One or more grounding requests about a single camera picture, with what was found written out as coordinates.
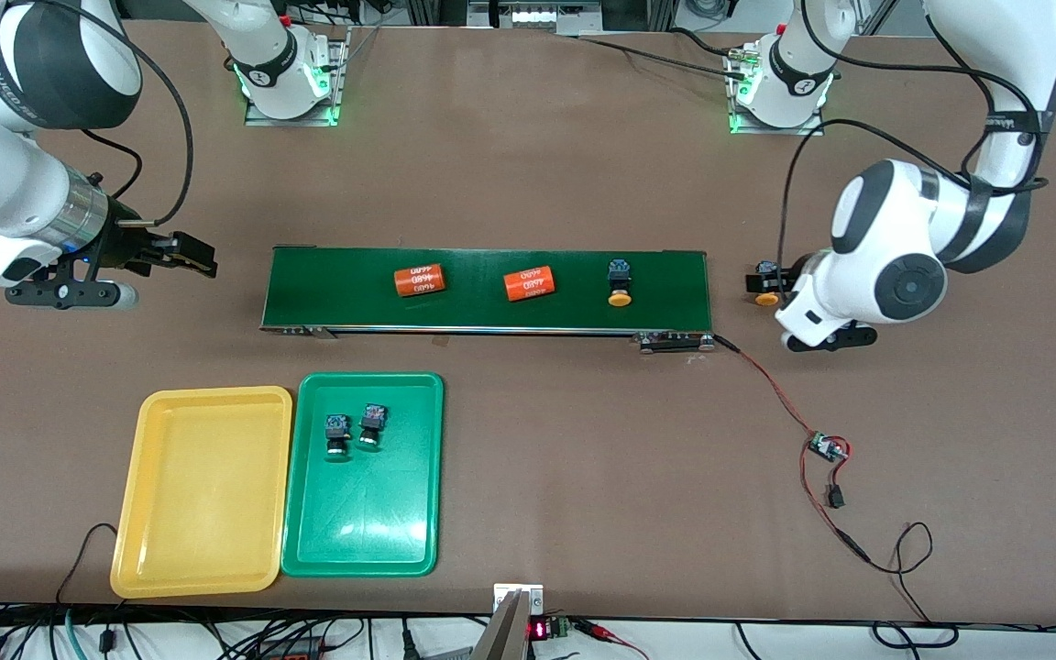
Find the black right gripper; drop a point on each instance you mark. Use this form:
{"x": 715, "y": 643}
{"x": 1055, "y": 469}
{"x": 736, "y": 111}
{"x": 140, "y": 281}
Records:
{"x": 127, "y": 248}

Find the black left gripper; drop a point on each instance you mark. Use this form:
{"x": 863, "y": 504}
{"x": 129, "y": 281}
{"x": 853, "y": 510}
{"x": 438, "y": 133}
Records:
{"x": 786, "y": 275}

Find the yellow mushroom push button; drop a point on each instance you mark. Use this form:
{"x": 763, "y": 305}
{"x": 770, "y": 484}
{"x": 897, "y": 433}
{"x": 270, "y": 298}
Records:
{"x": 620, "y": 298}
{"x": 767, "y": 298}

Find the green mushroom push button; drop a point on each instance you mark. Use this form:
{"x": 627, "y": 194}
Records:
{"x": 372, "y": 419}
{"x": 337, "y": 427}

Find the orange cylinder white print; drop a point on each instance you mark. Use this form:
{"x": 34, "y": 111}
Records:
{"x": 528, "y": 283}
{"x": 420, "y": 280}

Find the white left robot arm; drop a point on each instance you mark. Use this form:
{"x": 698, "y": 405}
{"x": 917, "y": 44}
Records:
{"x": 885, "y": 220}

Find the small controller circuit board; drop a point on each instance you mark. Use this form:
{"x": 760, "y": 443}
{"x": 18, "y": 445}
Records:
{"x": 826, "y": 446}

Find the yellow plastic tray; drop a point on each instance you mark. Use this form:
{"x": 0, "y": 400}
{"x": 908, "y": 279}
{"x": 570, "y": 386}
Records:
{"x": 203, "y": 495}

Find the green conveyor belt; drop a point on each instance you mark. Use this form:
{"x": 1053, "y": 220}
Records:
{"x": 491, "y": 312}

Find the green plastic tray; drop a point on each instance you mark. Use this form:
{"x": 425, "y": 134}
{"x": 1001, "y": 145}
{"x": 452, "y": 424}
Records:
{"x": 363, "y": 513}

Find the lit electronic device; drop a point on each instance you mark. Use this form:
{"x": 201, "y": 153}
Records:
{"x": 537, "y": 16}

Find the red clip lead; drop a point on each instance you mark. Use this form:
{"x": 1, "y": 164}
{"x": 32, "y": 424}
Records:
{"x": 601, "y": 631}

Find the red digit display module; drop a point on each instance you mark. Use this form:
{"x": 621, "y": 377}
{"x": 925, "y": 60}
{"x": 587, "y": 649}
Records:
{"x": 539, "y": 630}

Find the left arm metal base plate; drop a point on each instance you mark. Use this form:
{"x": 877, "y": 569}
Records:
{"x": 803, "y": 131}

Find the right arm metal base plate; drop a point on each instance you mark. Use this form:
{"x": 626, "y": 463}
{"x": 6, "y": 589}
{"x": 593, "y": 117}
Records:
{"x": 290, "y": 121}

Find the silver camera mount bracket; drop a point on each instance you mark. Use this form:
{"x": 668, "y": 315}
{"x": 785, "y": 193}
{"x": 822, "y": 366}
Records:
{"x": 505, "y": 632}

